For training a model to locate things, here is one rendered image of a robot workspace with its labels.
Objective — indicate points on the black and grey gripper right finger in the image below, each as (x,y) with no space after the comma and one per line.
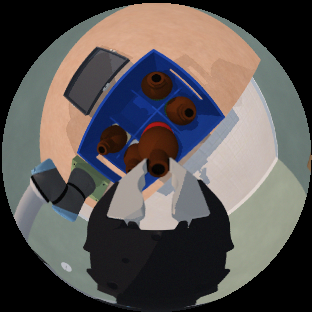
(195,203)

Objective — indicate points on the blue plastic crate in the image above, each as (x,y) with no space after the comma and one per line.
(122,105)

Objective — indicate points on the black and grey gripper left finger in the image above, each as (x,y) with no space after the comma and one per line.
(123,202)

